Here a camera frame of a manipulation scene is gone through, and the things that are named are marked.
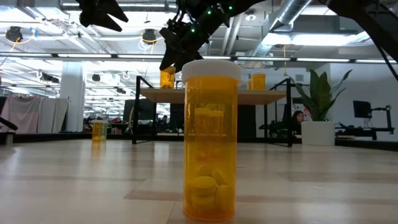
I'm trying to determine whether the green plant in white pot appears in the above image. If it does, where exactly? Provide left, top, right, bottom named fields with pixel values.
left=292, top=68, right=354, bottom=146

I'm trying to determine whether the small orange pill bottle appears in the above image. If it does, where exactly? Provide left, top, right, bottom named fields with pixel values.
left=181, top=58, right=243, bottom=222

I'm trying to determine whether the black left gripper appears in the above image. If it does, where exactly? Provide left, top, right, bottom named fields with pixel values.
left=75, top=0, right=130, bottom=33

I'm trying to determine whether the black monitor on arm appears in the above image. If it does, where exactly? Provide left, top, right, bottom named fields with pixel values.
left=353, top=100, right=393, bottom=128

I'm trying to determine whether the black ceiling cable reel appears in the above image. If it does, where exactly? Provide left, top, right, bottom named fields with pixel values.
left=141, top=28, right=158, bottom=44
left=5, top=26, right=24, bottom=43

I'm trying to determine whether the black desk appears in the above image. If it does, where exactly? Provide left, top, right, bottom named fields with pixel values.
left=335, top=123, right=396, bottom=141

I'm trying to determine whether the wooden shelf with black legs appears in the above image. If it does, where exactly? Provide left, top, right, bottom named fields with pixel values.
left=132, top=75, right=294, bottom=148

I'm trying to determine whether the white hanging cloth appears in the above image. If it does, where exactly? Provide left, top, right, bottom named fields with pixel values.
left=37, top=98, right=70, bottom=134

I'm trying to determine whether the pink hanging cloth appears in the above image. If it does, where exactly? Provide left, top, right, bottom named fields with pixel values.
left=0, top=95, right=43, bottom=134

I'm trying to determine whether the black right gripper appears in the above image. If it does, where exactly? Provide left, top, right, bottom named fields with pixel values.
left=159, top=0, right=266, bottom=73

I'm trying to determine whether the white pillar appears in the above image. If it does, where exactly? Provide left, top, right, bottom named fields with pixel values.
left=59, top=60, right=85, bottom=133

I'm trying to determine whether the smooth silver ventilation duct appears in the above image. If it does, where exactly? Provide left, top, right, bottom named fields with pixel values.
left=248, top=0, right=313, bottom=66

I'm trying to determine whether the person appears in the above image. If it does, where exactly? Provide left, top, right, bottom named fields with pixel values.
left=290, top=110, right=305, bottom=135

